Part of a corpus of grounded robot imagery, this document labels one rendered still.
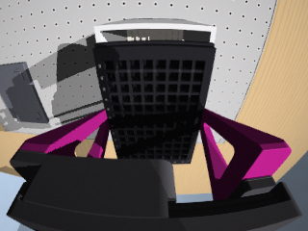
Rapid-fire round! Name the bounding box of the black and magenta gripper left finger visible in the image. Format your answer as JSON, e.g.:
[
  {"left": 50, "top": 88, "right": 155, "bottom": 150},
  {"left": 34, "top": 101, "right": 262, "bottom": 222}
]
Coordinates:
[{"left": 18, "top": 109, "right": 110, "bottom": 158}]

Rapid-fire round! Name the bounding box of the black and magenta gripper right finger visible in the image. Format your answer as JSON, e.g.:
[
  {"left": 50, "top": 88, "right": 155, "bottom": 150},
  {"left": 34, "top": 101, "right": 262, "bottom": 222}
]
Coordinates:
[{"left": 199, "top": 109, "right": 292, "bottom": 200}]

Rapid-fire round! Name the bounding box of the grey rectangular base plate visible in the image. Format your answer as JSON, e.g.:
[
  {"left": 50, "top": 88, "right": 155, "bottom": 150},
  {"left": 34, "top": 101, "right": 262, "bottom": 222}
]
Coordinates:
[{"left": 0, "top": 0, "right": 278, "bottom": 135}]

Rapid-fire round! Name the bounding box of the black well plate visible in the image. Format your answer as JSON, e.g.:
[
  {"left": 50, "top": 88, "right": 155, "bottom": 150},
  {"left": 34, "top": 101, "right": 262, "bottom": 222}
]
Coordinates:
[{"left": 92, "top": 40, "right": 217, "bottom": 165}]

